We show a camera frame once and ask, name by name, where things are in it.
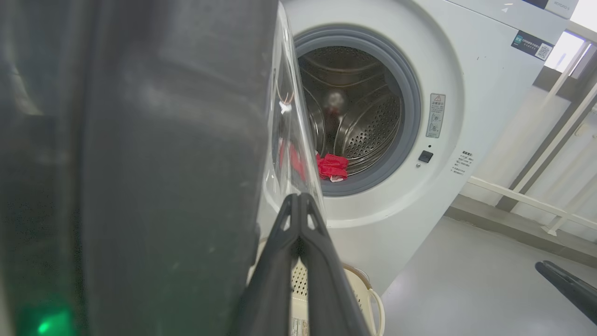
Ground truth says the small printed text label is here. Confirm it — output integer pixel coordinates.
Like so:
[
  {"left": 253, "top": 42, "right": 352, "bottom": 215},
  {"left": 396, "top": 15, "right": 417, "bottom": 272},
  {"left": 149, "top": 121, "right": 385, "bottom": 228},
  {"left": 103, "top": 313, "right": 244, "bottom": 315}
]
[{"left": 450, "top": 150, "right": 474, "bottom": 175}]

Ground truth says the cream perforated laundry basket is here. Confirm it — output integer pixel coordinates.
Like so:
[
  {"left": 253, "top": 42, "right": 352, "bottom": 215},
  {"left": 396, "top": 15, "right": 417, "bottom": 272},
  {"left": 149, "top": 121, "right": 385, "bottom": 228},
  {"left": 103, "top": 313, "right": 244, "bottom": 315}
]
[{"left": 247, "top": 238, "right": 386, "bottom": 336}]

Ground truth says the red and white garment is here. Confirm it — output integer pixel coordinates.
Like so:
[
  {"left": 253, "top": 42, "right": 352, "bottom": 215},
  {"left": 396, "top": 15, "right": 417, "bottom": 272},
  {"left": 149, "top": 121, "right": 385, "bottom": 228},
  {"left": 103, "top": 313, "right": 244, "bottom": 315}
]
[{"left": 279, "top": 140, "right": 349, "bottom": 182}]

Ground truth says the grey warning sticker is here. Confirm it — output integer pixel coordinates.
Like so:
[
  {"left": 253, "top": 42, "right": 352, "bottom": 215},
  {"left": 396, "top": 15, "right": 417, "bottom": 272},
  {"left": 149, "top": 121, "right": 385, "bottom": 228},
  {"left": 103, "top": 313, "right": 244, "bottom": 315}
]
[{"left": 426, "top": 93, "right": 446, "bottom": 139}]

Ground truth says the black QR code sticker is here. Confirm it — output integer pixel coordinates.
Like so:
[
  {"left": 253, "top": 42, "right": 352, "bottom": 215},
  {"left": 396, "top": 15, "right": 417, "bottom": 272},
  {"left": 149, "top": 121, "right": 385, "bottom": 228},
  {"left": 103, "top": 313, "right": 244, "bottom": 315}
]
[{"left": 511, "top": 30, "right": 554, "bottom": 61}]

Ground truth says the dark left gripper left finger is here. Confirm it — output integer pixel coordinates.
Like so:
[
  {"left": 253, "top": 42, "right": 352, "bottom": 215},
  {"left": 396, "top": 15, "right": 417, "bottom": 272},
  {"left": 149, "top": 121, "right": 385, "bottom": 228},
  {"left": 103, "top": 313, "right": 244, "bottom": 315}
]
[{"left": 236, "top": 194, "right": 299, "bottom": 336}]

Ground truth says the washing machine door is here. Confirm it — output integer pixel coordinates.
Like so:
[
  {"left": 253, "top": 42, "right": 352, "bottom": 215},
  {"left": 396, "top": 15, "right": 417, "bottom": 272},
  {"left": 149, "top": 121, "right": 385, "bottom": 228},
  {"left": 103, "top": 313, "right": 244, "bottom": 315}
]
[{"left": 0, "top": 0, "right": 327, "bottom": 336}]

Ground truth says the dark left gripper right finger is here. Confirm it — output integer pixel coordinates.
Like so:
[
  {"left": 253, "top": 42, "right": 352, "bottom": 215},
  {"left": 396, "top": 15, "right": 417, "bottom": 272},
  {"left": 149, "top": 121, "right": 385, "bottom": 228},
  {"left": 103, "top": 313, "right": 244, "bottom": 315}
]
[{"left": 298, "top": 193, "right": 371, "bottom": 336}]

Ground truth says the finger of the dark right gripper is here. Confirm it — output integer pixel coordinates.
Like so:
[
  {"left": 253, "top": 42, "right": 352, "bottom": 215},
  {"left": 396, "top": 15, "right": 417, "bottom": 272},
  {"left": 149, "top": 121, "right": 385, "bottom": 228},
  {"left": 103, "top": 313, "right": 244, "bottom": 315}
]
[{"left": 535, "top": 260, "right": 597, "bottom": 326}]

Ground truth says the white front-loading washing machine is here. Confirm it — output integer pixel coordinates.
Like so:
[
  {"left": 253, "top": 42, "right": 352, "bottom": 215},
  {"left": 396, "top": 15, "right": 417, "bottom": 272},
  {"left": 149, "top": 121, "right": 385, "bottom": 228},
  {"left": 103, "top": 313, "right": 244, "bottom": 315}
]
[{"left": 259, "top": 0, "right": 581, "bottom": 299}]

